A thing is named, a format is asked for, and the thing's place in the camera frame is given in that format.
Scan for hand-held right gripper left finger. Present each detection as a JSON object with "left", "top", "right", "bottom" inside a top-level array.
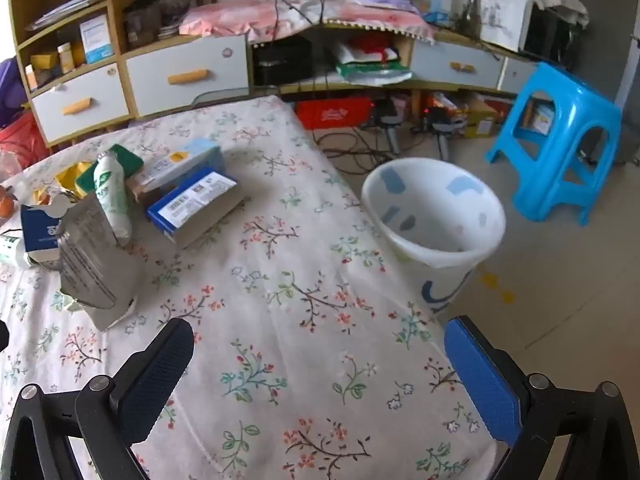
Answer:
[{"left": 0, "top": 317, "right": 195, "bottom": 480}]

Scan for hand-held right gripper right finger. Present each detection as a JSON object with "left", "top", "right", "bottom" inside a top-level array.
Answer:
[{"left": 443, "top": 315, "right": 640, "bottom": 480}]

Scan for silver foil snack bag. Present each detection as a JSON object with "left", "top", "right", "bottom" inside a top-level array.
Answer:
[{"left": 55, "top": 192, "right": 138, "bottom": 333}]

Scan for floral tablecloth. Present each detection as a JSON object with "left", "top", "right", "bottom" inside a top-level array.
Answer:
[{"left": 0, "top": 94, "right": 501, "bottom": 480}]

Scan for dark blue carton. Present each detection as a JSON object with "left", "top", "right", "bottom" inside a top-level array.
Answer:
[{"left": 21, "top": 204, "right": 66, "bottom": 266}]

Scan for white green tube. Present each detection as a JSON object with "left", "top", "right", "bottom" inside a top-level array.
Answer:
[{"left": 92, "top": 151, "right": 133, "bottom": 248}]

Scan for white green packet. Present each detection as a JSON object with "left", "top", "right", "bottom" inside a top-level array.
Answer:
[{"left": 0, "top": 234, "right": 33, "bottom": 267}]

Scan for blue white carton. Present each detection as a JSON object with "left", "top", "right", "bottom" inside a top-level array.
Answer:
[{"left": 146, "top": 170, "right": 246, "bottom": 250}]

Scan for yellow wrapper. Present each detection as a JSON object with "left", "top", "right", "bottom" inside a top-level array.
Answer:
[{"left": 32, "top": 161, "right": 98, "bottom": 208}]

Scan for green yellow sponge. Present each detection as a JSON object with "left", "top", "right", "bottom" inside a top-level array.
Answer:
[{"left": 97, "top": 144, "right": 146, "bottom": 181}]

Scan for light blue carton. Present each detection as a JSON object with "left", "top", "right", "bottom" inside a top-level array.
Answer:
[{"left": 127, "top": 139, "right": 226, "bottom": 201}]

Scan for cardboard box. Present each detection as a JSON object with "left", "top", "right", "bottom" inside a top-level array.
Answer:
[{"left": 465, "top": 95, "right": 516, "bottom": 138}]

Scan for red plastic bag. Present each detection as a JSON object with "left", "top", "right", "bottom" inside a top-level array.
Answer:
[{"left": 0, "top": 112, "right": 51, "bottom": 171}]

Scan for blue plastic stool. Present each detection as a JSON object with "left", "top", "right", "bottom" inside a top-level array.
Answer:
[{"left": 484, "top": 62, "right": 623, "bottom": 226}]

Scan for red box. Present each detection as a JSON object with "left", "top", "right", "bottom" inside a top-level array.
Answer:
[{"left": 295, "top": 99, "right": 373, "bottom": 131}]

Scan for narrow white drawer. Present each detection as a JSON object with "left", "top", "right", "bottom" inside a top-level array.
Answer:
[{"left": 498, "top": 57, "right": 538, "bottom": 95}]

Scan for purple cloth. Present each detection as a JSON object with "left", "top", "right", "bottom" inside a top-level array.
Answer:
[{"left": 0, "top": 57, "right": 36, "bottom": 131}]

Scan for pile of folded bags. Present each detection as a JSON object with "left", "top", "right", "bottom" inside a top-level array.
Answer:
[{"left": 334, "top": 35, "right": 413, "bottom": 86}]

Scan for black box appliance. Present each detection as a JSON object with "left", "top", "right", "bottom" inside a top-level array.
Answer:
[{"left": 250, "top": 37, "right": 313, "bottom": 86}]

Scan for blue white shelf box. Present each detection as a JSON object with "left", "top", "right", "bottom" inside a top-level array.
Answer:
[{"left": 79, "top": 14, "right": 112, "bottom": 65}]

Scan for black microwave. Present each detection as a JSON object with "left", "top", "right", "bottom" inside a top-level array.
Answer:
[{"left": 520, "top": 5, "right": 583, "bottom": 68}]

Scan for yellow wooden cabinet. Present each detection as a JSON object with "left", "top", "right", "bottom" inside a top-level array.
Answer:
[{"left": 9, "top": 0, "right": 541, "bottom": 148}]

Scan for pink cloth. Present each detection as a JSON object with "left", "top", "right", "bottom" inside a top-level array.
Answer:
[{"left": 179, "top": 0, "right": 436, "bottom": 43}]

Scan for black floor cables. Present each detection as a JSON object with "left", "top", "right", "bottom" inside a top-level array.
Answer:
[{"left": 312, "top": 125, "right": 401, "bottom": 176}]

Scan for white drawer with wooden handle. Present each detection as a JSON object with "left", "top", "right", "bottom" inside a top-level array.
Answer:
[
  {"left": 31, "top": 64, "right": 132, "bottom": 145},
  {"left": 124, "top": 35, "right": 249, "bottom": 118},
  {"left": 409, "top": 40, "right": 506, "bottom": 91}
]

